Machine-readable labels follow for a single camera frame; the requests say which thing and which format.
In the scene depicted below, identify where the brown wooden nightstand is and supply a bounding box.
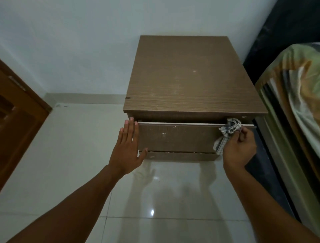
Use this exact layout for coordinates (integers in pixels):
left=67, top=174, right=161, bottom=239
left=123, top=35, right=268, bottom=162

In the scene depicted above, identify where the person's left forearm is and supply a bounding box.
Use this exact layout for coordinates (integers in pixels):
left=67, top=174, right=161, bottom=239
left=6, top=164, right=125, bottom=243

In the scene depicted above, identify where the narrow brown nightstand drawer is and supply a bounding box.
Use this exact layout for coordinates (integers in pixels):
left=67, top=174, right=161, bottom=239
left=139, top=151, right=220, bottom=162

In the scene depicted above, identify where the colourful patterned bed sheet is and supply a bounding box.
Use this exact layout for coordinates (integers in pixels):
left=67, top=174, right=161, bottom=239
left=255, top=42, right=320, bottom=182

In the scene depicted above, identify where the person's right hand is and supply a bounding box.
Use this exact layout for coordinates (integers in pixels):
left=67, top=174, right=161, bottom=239
left=222, top=126, right=257, bottom=171

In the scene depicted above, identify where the brown wooden door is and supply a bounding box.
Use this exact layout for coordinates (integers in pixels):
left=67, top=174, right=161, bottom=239
left=0, top=59, right=52, bottom=191

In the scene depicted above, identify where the metal door hinge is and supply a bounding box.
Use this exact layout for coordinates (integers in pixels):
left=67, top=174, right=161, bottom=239
left=8, top=75, right=27, bottom=92

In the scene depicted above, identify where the person's right forearm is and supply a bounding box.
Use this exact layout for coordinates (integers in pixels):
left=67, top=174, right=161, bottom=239
left=223, top=161, right=320, bottom=243

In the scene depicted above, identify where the large brown nightstand drawer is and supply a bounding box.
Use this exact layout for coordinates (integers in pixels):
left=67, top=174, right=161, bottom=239
left=137, top=122, right=257, bottom=154

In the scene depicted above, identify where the green bed frame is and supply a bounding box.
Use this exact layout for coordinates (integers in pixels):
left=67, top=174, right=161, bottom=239
left=253, top=86, right=320, bottom=237

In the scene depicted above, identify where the person's left hand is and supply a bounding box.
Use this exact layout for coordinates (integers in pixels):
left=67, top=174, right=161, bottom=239
left=108, top=117, right=148, bottom=176

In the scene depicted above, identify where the dark padded headboard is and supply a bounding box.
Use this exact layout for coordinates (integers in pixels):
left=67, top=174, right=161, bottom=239
left=243, top=0, right=320, bottom=85

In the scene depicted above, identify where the checkered cleaning cloth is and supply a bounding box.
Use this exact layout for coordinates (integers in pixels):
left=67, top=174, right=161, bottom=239
left=213, top=118, right=243, bottom=155

